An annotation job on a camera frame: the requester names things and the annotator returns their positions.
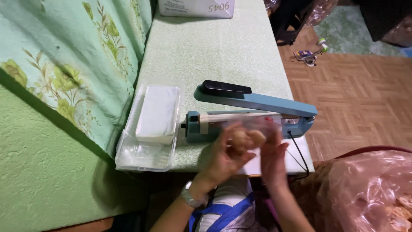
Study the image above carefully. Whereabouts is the white and blue shirt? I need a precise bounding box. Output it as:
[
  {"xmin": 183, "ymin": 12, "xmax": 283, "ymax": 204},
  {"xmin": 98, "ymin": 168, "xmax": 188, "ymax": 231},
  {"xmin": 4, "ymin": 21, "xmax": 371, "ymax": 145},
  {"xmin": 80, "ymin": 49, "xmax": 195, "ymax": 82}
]
[{"xmin": 189, "ymin": 178, "xmax": 274, "ymax": 232}]

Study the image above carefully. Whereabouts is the black power cable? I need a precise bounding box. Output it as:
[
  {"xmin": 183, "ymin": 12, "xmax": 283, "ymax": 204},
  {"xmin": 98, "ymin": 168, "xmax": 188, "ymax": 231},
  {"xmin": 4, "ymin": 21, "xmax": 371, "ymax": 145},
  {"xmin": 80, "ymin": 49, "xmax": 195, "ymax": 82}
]
[{"xmin": 287, "ymin": 130, "xmax": 310, "ymax": 182}]

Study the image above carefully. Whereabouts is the clear plastic tray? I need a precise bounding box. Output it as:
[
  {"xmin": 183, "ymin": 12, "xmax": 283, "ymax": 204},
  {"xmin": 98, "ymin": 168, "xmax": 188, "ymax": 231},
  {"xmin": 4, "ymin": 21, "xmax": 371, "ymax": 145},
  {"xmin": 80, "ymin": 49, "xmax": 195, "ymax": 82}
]
[{"xmin": 115, "ymin": 78, "xmax": 185, "ymax": 172}]

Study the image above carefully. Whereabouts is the person's right hand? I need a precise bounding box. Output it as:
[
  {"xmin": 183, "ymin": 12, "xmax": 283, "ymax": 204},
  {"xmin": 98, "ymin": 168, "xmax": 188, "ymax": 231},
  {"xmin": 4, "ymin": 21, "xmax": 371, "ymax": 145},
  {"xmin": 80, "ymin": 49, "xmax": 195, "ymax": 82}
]
[{"xmin": 259, "ymin": 128, "xmax": 289, "ymax": 188}]

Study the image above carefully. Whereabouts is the green rug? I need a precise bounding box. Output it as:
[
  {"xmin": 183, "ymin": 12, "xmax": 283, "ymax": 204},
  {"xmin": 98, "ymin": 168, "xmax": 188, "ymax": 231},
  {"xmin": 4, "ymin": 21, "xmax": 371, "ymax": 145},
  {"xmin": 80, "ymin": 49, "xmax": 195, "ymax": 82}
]
[{"xmin": 314, "ymin": 5, "xmax": 412, "ymax": 58}]

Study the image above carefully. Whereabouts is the large plastic bag of snacks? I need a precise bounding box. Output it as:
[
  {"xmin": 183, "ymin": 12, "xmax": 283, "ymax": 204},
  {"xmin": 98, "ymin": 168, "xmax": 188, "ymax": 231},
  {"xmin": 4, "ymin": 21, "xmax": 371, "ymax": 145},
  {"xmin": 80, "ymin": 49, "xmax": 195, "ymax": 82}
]
[{"xmin": 290, "ymin": 149, "xmax": 412, "ymax": 232}]

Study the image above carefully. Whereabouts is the blue impulse heat sealer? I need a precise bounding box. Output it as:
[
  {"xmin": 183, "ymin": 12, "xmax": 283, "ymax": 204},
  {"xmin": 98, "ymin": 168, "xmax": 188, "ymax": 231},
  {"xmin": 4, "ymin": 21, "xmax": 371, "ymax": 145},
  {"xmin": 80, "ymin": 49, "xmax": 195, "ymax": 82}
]
[{"xmin": 181, "ymin": 80, "xmax": 318, "ymax": 144}]

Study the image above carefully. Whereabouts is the small toy with green wheel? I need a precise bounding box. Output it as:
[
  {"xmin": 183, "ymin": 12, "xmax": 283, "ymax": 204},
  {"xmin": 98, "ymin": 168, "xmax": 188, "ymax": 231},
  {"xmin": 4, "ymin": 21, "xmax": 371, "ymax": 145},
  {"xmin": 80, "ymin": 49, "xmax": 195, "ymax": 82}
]
[{"xmin": 293, "ymin": 38, "xmax": 329, "ymax": 68}]

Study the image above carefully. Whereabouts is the person's left hand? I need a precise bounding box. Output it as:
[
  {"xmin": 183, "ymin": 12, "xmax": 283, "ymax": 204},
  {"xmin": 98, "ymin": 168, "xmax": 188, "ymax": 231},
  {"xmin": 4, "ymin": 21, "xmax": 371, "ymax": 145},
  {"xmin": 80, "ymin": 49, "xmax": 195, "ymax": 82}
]
[{"xmin": 198, "ymin": 124, "xmax": 257, "ymax": 191}]

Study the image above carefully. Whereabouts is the white sheet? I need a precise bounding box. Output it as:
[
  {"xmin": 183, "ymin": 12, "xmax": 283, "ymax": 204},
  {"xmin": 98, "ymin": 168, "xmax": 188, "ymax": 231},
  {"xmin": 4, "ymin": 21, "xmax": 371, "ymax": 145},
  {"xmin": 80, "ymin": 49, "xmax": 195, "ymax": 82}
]
[{"xmin": 238, "ymin": 135, "xmax": 315, "ymax": 176}]

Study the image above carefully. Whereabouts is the dark red basin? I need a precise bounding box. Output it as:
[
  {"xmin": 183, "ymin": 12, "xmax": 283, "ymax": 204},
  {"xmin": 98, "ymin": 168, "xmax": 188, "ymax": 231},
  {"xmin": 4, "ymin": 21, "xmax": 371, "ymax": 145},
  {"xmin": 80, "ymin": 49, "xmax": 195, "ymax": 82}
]
[{"xmin": 333, "ymin": 145, "xmax": 412, "ymax": 160}]

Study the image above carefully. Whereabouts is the black furniture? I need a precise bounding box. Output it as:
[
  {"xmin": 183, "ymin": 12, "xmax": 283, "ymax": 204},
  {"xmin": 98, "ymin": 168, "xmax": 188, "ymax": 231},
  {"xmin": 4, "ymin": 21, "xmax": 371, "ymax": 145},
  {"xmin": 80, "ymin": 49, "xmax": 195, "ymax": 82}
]
[{"xmin": 358, "ymin": 0, "xmax": 412, "ymax": 42}]

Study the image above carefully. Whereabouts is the green floral curtain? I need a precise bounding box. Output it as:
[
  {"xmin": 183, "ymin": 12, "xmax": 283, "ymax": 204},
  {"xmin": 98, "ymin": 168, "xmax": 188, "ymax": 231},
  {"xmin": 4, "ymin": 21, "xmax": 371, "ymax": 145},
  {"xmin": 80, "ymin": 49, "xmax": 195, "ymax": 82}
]
[{"xmin": 0, "ymin": 0, "xmax": 153, "ymax": 159}]

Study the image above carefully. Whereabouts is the stack of white bags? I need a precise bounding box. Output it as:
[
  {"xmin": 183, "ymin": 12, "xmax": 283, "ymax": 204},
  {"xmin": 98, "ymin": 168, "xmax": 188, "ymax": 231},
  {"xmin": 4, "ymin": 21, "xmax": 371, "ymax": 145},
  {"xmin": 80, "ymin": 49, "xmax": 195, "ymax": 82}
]
[{"xmin": 135, "ymin": 84, "xmax": 181, "ymax": 145}]

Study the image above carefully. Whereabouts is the crumpled clear plastic bag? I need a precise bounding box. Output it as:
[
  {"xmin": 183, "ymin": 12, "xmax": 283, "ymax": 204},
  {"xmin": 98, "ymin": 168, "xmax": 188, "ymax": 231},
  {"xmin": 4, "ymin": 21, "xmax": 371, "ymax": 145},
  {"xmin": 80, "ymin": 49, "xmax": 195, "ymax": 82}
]
[{"xmin": 304, "ymin": 0, "xmax": 339, "ymax": 27}]

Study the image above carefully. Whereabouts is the black chair frame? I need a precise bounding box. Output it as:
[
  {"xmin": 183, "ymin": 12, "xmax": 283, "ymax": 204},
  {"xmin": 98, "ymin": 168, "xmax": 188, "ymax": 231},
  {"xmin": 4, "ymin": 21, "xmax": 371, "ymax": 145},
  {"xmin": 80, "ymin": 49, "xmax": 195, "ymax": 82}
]
[{"xmin": 269, "ymin": 0, "xmax": 319, "ymax": 46}]

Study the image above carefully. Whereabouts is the white cardboard box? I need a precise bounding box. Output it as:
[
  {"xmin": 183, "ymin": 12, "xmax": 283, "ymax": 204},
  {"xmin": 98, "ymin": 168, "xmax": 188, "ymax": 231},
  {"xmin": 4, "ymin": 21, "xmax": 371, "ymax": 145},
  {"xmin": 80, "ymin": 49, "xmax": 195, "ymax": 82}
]
[{"xmin": 158, "ymin": 0, "xmax": 235, "ymax": 19}]

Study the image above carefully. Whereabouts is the clear bag of brown snacks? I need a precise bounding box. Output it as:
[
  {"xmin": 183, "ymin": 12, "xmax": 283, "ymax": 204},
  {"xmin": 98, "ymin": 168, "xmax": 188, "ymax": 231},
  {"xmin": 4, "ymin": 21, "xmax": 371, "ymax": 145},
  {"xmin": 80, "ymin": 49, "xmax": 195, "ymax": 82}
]
[{"xmin": 222, "ymin": 118, "xmax": 284, "ymax": 156}]

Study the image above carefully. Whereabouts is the silver wristwatch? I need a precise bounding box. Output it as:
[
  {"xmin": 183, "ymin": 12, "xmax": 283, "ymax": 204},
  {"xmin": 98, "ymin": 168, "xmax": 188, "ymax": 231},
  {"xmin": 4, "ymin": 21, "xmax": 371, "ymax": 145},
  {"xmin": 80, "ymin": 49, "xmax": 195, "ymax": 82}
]
[{"xmin": 180, "ymin": 180, "xmax": 209, "ymax": 209}]

